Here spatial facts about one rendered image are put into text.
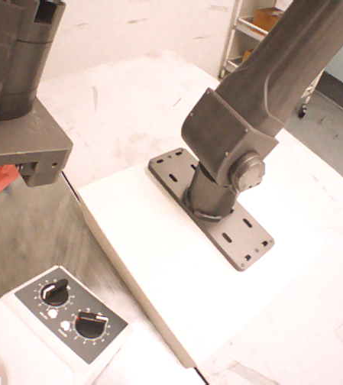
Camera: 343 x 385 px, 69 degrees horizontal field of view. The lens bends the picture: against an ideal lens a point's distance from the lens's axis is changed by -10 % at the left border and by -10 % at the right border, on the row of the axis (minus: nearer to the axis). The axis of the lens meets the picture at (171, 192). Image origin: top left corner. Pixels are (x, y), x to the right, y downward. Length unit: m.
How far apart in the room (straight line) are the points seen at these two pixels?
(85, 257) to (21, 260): 0.10
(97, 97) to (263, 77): 0.49
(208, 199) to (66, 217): 0.23
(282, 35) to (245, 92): 0.06
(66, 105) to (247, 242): 0.50
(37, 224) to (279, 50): 0.39
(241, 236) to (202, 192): 0.08
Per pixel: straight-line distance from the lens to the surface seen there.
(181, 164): 0.40
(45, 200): 0.48
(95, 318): 0.32
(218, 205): 0.33
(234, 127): 0.24
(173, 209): 0.36
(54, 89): 0.73
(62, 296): 0.34
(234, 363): 0.39
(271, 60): 0.25
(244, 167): 0.25
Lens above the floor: 1.27
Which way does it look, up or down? 52 degrees down
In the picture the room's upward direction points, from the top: 10 degrees clockwise
